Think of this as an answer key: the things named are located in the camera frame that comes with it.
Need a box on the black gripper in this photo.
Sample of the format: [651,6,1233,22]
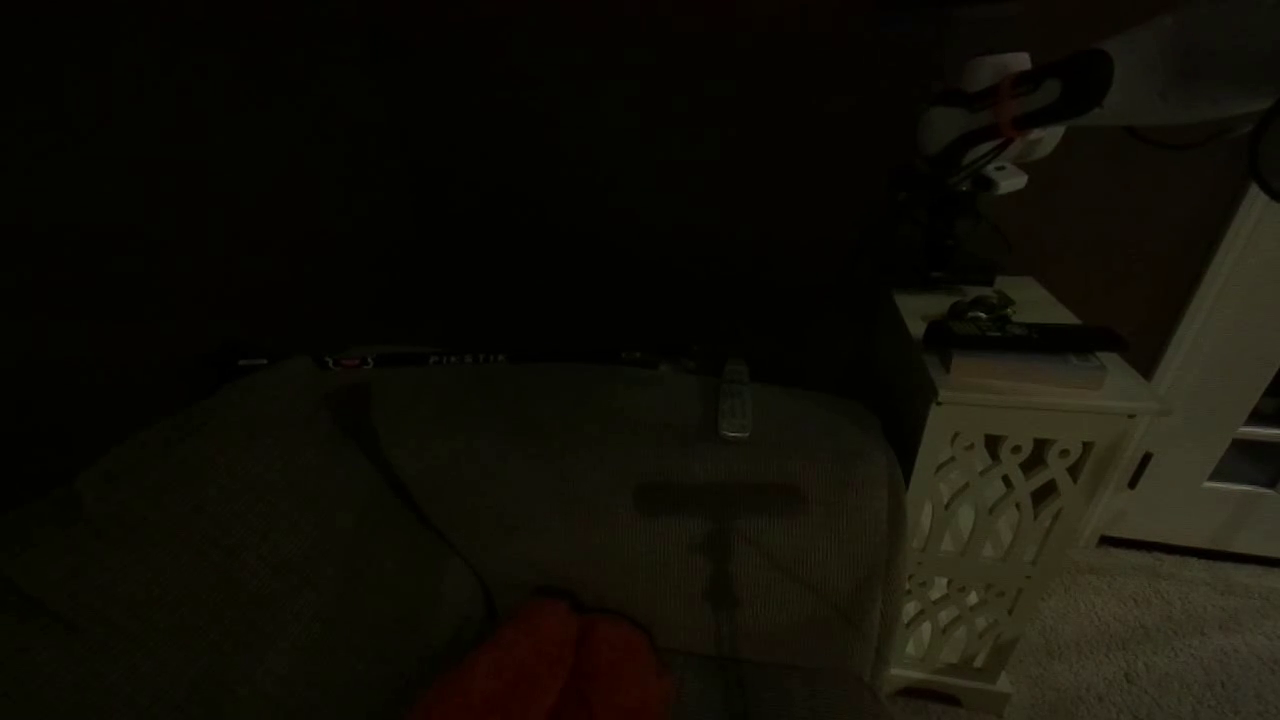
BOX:
[921,176,996,289]

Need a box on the black remote controller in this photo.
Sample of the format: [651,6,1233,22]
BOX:
[924,324,1124,358]

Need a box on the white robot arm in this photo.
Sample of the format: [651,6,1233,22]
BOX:
[913,42,1280,286]

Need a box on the small green patterned packet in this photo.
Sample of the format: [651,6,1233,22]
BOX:
[946,295,1010,324]

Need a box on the white side table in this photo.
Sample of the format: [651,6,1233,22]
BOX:
[883,278,1159,713]

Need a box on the white shelf furniture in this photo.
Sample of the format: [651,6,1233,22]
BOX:
[1104,188,1280,561]

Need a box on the orange red cloth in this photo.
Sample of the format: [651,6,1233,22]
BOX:
[405,596,672,720]

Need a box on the grey sofa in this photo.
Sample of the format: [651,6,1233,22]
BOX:
[0,366,904,720]

